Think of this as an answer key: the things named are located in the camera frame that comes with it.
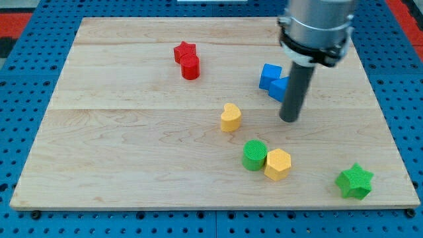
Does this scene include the wooden board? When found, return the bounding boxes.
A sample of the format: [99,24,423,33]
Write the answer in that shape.
[10,18,420,211]

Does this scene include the yellow hexagon block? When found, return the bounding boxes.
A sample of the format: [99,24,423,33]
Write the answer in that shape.
[264,149,291,181]

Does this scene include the red star block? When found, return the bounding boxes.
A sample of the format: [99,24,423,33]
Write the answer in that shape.
[173,41,197,63]

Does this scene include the blue angled block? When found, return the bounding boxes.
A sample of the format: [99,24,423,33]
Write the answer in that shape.
[268,77,289,102]

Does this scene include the red cylinder block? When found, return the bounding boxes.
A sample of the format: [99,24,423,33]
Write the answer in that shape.
[180,54,200,80]

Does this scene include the blue cube block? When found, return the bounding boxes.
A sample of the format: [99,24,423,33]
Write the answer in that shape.
[258,63,283,90]

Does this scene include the yellow heart block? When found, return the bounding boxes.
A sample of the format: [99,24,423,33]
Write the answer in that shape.
[220,103,242,132]

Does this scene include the green star block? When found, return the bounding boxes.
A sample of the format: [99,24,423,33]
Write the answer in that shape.
[334,163,374,200]

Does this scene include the green cylinder block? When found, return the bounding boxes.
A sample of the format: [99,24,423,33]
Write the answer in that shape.
[242,139,268,171]

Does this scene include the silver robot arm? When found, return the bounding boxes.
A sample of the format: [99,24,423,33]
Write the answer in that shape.
[278,0,358,67]

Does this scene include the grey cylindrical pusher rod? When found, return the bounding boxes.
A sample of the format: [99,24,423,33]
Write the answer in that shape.
[280,62,315,122]

